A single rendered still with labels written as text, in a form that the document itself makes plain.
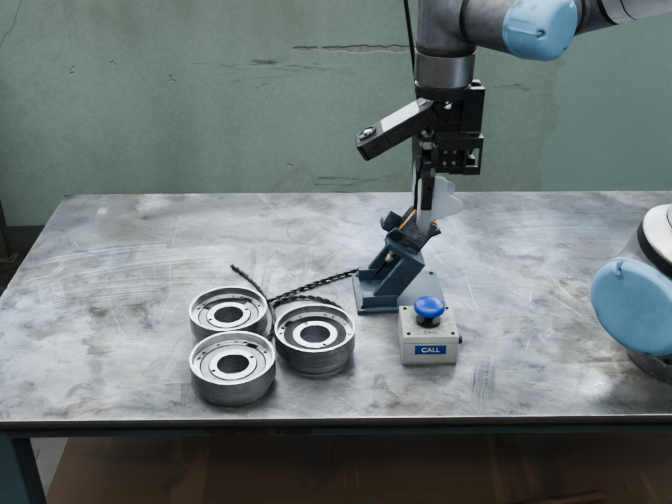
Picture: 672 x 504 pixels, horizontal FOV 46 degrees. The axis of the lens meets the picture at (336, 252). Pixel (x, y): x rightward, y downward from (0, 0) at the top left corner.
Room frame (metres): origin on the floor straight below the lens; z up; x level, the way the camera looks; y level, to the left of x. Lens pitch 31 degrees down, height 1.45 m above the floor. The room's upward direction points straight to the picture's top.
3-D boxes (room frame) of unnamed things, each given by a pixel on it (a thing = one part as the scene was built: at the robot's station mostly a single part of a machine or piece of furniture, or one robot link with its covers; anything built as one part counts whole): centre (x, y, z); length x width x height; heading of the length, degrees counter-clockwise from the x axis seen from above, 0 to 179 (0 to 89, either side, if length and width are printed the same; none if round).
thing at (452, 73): (0.98, -0.14, 1.14); 0.08 x 0.08 x 0.05
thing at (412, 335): (0.84, -0.13, 0.82); 0.08 x 0.07 x 0.05; 91
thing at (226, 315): (0.88, 0.15, 0.82); 0.10 x 0.10 x 0.04
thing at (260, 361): (0.77, 0.13, 0.82); 0.08 x 0.08 x 0.02
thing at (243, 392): (0.77, 0.13, 0.82); 0.10 x 0.10 x 0.04
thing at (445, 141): (0.98, -0.14, 1.06); 0.09 x 0.08 x 0.12; 94
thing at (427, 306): (0.84, -0.12, 0.85); 0.04 x 0.04 x 0.05
